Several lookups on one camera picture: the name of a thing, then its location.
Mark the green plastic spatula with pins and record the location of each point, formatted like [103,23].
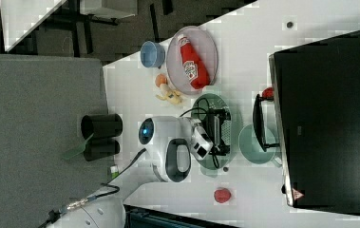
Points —
[71,153]

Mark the red toy tomato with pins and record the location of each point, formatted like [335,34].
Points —
[268,93]

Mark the grey round plate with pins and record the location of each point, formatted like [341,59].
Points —
[207,51]

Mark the blue cup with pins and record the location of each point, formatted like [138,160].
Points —
[152,54]

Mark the yellow peeled banana toy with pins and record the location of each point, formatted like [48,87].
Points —
[168,94]

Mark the green plastic strainer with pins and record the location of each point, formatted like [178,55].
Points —
[213,164]

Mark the black cylinder holder lower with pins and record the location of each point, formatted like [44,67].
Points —
[99,149]

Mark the orange toy fruit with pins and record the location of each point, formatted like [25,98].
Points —
[160,80]

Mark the black toaster oven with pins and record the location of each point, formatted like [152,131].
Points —
[316,93]

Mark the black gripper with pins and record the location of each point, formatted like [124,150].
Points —
[213,121]

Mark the red ketchup bottle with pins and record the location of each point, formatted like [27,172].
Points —
[194,68]

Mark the green white bottle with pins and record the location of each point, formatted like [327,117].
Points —
[114,170]

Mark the red toy strawberry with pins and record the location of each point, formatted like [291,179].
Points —
[222,195]

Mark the green mug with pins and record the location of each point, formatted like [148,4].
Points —
[252,150]

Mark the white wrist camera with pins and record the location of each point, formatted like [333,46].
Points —
[201,144]

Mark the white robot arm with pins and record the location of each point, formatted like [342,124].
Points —
[168,146]

